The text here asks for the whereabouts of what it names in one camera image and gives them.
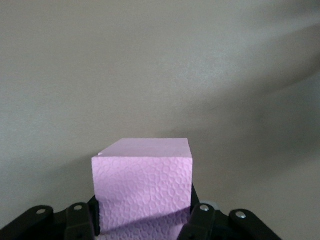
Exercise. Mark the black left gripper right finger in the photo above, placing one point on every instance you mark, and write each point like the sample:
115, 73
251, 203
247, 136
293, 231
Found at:
203, 221

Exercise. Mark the pink foam cube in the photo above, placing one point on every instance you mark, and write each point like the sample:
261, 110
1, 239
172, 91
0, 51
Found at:
142, 180

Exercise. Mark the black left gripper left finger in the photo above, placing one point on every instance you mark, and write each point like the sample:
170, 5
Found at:
75, 220

